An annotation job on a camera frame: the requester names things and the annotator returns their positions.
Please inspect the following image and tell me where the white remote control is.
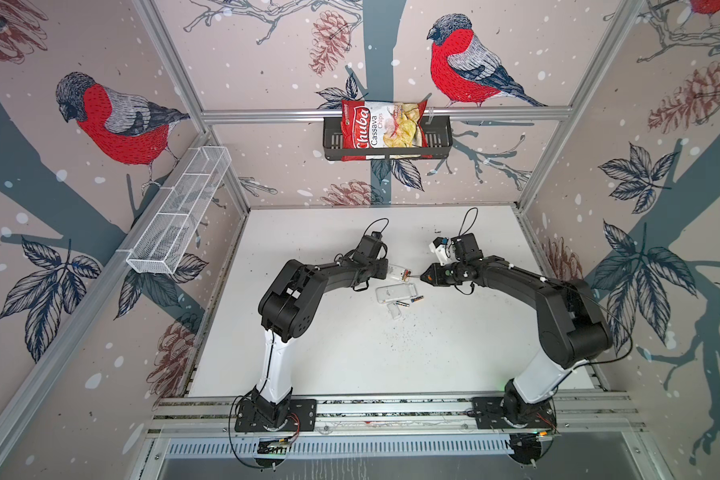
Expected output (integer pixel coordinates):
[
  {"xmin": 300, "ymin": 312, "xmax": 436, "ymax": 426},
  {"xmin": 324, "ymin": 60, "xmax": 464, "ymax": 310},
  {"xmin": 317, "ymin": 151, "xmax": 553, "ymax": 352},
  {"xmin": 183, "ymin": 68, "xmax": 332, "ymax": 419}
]
[
  {"xmin": 375, "ymin": 283, "xmax": 418, "ymax": 304},
  {"xmin": 387, "ymin": 264, "xmax": 410, "ymax": 282}
]

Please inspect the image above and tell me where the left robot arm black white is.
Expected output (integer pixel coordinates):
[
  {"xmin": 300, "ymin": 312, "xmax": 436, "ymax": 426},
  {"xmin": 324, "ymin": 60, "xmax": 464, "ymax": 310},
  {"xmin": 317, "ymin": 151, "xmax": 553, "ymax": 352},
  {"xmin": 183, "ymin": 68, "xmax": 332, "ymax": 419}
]
[{"xmin": 250, "ymin": 231, "xmax": 388, "ymax": 427}]

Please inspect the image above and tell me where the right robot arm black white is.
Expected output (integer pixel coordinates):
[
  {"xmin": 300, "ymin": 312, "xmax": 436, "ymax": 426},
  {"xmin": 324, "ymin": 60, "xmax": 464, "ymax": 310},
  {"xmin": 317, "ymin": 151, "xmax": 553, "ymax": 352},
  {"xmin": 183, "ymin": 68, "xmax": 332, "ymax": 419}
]
[{"xmin": 420, "ymin": 233, "xmax": 613, "ymax": 428}]

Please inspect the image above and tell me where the red cassava chips bag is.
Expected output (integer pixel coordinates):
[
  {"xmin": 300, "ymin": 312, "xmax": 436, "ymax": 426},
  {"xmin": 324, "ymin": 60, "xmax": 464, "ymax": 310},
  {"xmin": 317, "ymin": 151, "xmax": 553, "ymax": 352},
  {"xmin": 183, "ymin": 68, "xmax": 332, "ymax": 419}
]
[{"xmin": 341, "ymin": 100, "xmax": 427, "ymax": 150}]

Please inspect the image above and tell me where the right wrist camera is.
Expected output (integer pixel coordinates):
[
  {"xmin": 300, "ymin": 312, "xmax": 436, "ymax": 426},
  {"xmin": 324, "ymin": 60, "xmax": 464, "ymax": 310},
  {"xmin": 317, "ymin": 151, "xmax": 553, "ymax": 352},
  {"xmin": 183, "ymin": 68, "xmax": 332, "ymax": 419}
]
[{"xmin": 430, "ymin": 237, "xmax": 455, "ymax": 266}]

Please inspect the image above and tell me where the black wall basket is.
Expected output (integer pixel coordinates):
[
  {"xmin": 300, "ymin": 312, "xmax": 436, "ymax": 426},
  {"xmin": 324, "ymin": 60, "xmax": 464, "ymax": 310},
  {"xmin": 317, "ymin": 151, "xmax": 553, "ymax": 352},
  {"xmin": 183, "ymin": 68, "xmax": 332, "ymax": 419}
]
[{"xmin": 323, "ymin": 116, "xmax": 453, "ymax": 161}]

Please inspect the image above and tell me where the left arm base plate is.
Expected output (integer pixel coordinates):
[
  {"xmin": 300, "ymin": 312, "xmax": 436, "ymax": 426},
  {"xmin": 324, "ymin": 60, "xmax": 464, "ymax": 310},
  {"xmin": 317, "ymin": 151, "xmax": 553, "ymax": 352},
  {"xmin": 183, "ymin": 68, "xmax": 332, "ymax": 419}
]
[{"xmin": 232, "ymin": 398, "xmax": 317, "ymax": 433}]

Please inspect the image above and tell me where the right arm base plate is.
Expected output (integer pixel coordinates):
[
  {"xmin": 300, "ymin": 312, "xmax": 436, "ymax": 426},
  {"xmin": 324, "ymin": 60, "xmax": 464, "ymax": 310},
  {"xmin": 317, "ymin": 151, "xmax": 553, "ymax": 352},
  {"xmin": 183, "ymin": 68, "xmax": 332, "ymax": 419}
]
[{"xmin": 467, "ymin": 396, "xmax": 557, "ymax": 430}]

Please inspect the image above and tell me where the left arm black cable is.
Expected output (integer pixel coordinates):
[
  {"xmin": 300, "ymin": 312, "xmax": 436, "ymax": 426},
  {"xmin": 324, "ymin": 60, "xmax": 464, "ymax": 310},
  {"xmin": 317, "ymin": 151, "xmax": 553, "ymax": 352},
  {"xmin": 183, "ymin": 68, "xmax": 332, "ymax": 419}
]
[{"xmin": 220, "ymin": 401, "xmax": 301, "ymax": 471}]

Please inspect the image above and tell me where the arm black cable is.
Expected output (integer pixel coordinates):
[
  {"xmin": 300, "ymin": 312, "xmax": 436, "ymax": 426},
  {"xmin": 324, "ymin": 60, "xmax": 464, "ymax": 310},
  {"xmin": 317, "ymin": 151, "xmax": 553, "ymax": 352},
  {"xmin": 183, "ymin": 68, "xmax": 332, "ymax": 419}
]
[
  {"xmin": 506, "ymin": 419, "xmax": 560, "ymax": 468},
  {"xmin": 220, "ymin": 401, "xmax": 301, "ymax": 471}
]

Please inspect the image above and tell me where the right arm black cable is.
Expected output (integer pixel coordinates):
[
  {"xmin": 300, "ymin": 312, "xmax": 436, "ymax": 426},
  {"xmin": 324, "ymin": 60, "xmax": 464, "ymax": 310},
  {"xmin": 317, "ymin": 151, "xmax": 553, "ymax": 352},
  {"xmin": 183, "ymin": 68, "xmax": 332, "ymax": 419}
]
[{"xmin": 506, "ymin": 419, "xmax": 560, "ymax": 468}]

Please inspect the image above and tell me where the white wire mesh shelf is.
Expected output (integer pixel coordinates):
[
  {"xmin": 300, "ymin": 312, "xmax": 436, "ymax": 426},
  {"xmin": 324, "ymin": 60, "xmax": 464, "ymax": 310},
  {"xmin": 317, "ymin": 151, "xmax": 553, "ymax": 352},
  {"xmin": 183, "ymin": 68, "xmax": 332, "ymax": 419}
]
[{"xmin": 126, "ymin": 146, "xmax": 231, "ymax": 275}]

